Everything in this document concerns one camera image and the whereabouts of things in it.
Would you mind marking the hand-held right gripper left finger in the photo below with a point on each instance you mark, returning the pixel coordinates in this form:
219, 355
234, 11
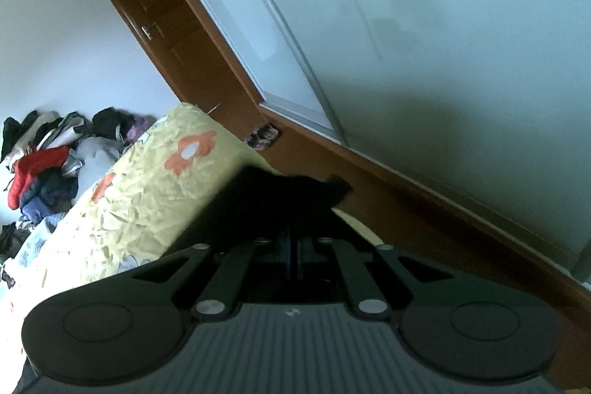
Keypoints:
288, 258

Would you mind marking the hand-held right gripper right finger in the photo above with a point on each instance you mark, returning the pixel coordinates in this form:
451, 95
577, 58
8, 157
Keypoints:
302, 258

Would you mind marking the black pants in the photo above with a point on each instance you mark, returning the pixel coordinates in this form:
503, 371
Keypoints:
268, 200

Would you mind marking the patterned slippers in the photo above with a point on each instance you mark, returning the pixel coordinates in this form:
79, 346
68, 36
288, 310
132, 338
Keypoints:
262, 136

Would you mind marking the yellow printed blanket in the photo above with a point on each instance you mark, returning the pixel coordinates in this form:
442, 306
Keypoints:
152, 191

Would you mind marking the white wardrobe with flower stickers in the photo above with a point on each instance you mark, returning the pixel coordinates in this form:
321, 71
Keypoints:
415, 52

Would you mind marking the blue patterned quilt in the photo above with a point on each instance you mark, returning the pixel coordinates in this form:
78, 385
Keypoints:
30, 248

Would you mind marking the pile of clothes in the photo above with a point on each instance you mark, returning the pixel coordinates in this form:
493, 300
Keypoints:
41, 172

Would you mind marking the brown wooden door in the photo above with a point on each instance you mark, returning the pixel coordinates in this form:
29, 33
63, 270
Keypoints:
166, 20

